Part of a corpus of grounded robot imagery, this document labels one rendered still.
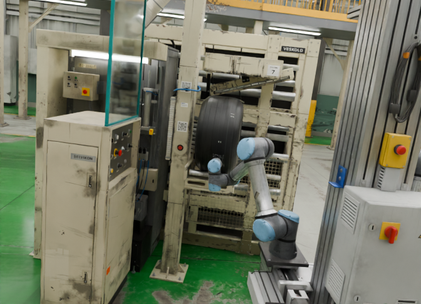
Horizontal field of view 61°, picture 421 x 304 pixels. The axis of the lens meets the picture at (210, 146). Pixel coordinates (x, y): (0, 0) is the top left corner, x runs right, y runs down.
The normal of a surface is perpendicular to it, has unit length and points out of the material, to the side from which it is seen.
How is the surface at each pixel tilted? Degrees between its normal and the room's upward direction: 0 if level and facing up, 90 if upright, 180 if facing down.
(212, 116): 58
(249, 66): 90
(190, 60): 90
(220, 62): 90
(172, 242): 90
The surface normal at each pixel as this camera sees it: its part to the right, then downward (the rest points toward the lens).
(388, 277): 0.06, 0.22
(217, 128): -0.07, -0.11
